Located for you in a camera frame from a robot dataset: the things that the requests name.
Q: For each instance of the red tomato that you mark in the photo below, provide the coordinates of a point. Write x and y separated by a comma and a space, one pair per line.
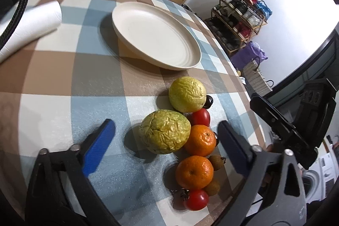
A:
195, 200
201, 117

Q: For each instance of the washing machine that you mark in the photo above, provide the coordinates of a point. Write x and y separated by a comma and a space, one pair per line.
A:
320, 178

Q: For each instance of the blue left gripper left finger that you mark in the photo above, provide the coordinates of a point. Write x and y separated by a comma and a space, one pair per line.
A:
95, 146

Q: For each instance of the white paper towel roll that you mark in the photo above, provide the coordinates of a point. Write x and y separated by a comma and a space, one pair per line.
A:
35, 23

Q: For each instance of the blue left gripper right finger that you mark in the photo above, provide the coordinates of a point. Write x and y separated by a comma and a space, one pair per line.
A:
237, 148

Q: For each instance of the cream round plate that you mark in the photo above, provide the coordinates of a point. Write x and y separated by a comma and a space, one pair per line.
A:
155, 36

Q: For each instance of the upper dark plum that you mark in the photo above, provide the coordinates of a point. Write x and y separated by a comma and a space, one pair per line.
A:
209, 102

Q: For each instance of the wooden shoe rack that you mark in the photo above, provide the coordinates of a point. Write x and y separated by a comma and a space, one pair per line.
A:
235, 22

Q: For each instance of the green wrinkled passion fruit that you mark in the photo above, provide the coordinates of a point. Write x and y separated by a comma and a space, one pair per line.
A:
164, 131

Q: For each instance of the yellow wrinkled passion fruit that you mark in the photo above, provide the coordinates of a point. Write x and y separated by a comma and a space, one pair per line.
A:
187, 94

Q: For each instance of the brown longan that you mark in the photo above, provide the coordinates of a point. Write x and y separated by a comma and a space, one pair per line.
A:
212, 188
217, 161

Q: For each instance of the woven laundry basket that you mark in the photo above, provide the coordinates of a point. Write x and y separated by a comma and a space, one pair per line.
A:
255, 78

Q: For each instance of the checkered tablecloth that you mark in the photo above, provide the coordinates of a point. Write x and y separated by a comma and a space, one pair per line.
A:
60, 88

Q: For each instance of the purple bag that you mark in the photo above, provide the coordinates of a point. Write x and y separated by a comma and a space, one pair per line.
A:
250, 52

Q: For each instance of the dark plum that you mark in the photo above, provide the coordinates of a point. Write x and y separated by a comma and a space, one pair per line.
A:
216, 139
209, 102

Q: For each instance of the lower dark plum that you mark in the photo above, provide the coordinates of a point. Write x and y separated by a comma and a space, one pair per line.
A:
216, 139

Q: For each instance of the orange tangerine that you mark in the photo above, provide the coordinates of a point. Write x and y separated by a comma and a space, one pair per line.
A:
194, 172
201, 142

